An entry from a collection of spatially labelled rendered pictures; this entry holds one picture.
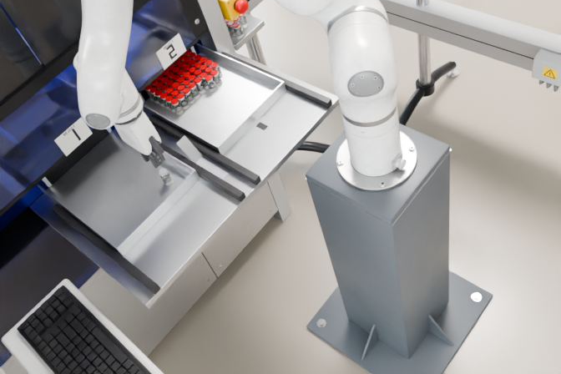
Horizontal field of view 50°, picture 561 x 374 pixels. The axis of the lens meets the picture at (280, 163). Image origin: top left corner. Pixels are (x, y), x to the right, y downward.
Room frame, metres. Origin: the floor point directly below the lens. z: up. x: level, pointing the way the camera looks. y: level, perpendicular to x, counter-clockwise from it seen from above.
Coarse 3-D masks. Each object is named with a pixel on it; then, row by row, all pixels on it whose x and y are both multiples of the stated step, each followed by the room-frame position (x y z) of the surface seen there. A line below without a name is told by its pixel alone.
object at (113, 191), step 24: (120, 144) 1.18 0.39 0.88; (72, 168) 1.16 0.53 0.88; (96, 168) 1.13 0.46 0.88; (120, 168) 1.10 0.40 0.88; (144, 168) 1.07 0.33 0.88; (168, 168) 1.04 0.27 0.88; (192, 168) 0.99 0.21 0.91; (48, 192) 1.10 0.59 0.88; (72, 192) 1.07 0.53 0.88; (96, 192) 1.05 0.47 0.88; (120, 192) 1.02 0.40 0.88; (144, 192) 0.99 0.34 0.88; (168, 192) 0.97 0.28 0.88; (96, 216) 0.97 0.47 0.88; (120, 216) 0.94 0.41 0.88; (144, 216) 0.92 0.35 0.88; (120, 240) 0.87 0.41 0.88
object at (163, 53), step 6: (174, 42) 1.32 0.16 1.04; (180, 42) 1.33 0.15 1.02; (162, 48) 1.30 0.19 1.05; (174, 48) 1.32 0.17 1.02; (180, 48) 1.33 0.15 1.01; (162, 54) 1.29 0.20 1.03; (168, 54) 1.30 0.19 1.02; (180, 54) 1.32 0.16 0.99; (162, 60) 1.29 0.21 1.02; (168, 60) 1.30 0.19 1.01; (174, 60) 1.31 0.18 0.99; (168, 66) 1.29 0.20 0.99
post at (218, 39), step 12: (204, 0) 1.40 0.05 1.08; (216, 0) 1.42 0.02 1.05; (204, 12) 1.39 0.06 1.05; (216, 12) 1.41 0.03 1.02; (216, 24) 1.41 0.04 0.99; (204, 36) 1.42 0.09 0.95; (216, 36) 1.40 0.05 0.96; (228, 36) 1.42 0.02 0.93; (216, 48) 1.39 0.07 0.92; (228, 48) 1.41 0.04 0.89; (276, 180) 1.41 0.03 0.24; (276, 192) 1.40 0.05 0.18; (276, 204) 1.39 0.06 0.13; (288, 204) 1.42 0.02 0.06; (276, 216) 1.41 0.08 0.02
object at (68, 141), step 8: (80, 120) 1.14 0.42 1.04; (72, 128) 1.12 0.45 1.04; (80, 128) 1.13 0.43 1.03; (88, 128) 1.14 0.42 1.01; (64, 136) 1.10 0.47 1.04; (72, 136) 1.11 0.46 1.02; (80, 136) 1.12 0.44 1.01; (88, 136) 1.13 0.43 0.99; (64, 144) 1.10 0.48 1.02; (72, 144) 1.11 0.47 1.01; (64, 152) 1.09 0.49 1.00
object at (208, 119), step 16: (208, 48) 1.41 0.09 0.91; (224, 64) 1.36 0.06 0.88; (240, 64) 1.30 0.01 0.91; (224, 80) 1.29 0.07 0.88; (240, 80) 1.27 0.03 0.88; (256, 80) 1.25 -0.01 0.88; (272, 80) 1.20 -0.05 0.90; (208, 96) 1.25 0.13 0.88; (224, 96) 1.23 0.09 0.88; (240, 96) 1.21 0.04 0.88; (256, 96) 1.19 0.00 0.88; (272, 96) 1.14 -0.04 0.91; (144, 112) 1.28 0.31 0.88; (160, 112) 1.25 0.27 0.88; (192, 112) 1.21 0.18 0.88; (208, 112) 1.19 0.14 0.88; (224, 112) 1.17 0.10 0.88; (240, 112) 1.15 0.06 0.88; (256, 112) 1.11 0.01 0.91; (176, 128) 1.16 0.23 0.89; (192, 128) 1.15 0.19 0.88; (208, 128) 1.13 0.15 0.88; (224, 128) 1.11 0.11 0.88; (240, 128) 1.07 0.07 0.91; (208, 144) 1.06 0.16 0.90; (224, 144) 1.03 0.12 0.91
